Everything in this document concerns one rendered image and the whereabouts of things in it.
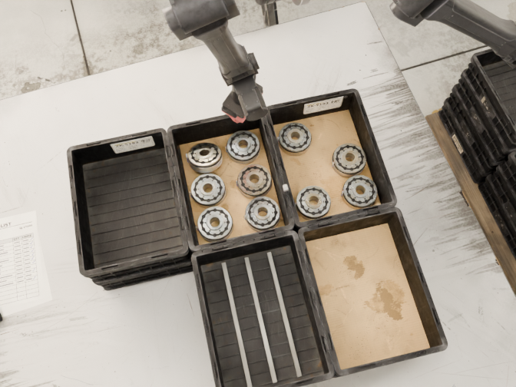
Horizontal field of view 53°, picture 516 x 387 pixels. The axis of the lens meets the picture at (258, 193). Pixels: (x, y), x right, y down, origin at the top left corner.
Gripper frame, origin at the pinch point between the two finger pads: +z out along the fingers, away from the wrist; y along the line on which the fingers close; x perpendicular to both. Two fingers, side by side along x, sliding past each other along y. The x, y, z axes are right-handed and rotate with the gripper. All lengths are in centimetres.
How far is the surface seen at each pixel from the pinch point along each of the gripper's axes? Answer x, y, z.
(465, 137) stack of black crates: -72, 75, 75
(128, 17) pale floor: 110, 66, 120
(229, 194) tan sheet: -6.4, -16.3, 22.1
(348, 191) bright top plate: -36.8, 2.1, 16.7
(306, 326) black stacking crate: -46, -38, 18
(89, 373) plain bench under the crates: 1, -81, 34
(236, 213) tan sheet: -11.6, -20.1, 21.4
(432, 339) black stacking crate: -76, -24, 11
